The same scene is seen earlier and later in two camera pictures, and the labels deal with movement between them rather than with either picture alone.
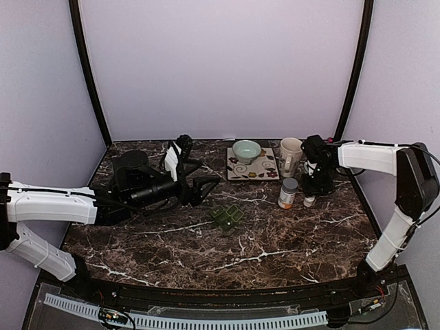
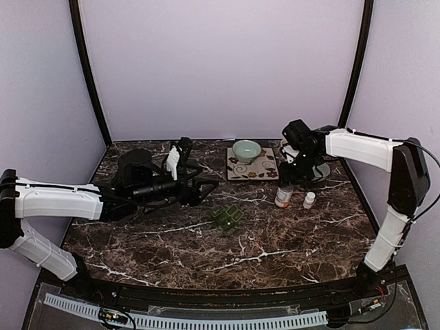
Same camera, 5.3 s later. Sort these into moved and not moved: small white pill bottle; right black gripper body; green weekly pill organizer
Moved: right black gripper body
Not moved: small white pill bottle; green weekly pill organizer
